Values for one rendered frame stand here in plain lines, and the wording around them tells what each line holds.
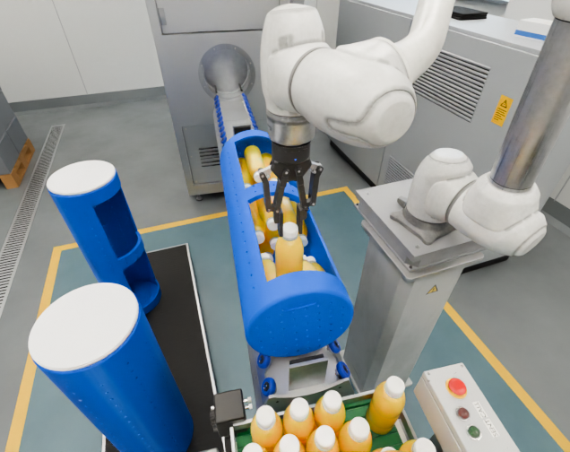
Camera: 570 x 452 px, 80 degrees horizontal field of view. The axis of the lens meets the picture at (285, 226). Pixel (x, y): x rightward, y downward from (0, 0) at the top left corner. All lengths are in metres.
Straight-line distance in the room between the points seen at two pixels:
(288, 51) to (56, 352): 0.91
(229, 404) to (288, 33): 0.78
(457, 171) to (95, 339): 1.11
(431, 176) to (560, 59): 0.42
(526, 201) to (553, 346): 1.71
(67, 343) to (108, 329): 0.10
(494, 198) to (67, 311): 1.20
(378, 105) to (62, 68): 5.48
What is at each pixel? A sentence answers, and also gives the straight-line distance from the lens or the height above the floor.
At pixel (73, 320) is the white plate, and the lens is 1.14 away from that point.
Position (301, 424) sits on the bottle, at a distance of 0.82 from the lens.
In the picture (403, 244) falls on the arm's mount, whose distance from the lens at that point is 1.19.
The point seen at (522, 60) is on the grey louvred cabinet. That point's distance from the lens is 2.14.
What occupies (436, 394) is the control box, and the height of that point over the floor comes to 1.10.
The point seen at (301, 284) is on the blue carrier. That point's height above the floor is 1.23.
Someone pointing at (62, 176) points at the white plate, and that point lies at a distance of 1.82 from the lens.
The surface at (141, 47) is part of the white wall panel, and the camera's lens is 5.61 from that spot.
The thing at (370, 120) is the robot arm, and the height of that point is 1.68.
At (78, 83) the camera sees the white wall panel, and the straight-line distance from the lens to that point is 5.80.
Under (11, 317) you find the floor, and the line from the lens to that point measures 2.84.
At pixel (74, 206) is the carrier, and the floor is 0.97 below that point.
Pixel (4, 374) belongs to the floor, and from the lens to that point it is 2.58.
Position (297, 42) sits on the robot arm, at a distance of 0.56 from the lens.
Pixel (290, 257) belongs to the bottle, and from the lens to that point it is 0.81.
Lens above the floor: 1.85
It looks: 41 degrees down
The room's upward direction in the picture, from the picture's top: straight up
